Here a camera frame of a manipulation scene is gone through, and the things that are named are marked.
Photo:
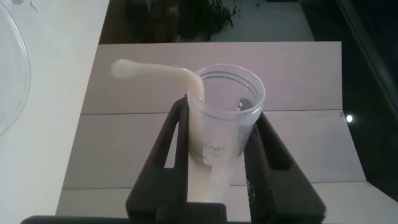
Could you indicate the round ceiling spotlight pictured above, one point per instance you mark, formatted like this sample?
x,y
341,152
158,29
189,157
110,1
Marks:
x,y
349,118

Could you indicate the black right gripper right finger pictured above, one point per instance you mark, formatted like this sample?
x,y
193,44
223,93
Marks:
x,y
280,193

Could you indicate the test tube with pale yellow pigment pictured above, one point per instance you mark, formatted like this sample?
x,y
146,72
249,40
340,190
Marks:
x,y
224,137

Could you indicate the clear plastic beaker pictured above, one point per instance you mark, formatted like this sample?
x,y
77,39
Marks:
x,y
12,77

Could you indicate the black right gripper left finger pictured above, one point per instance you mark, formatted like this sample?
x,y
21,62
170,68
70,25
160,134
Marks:
x,y
155,189

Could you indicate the dark green potted plant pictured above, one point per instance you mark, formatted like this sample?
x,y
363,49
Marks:
x,y
192,18

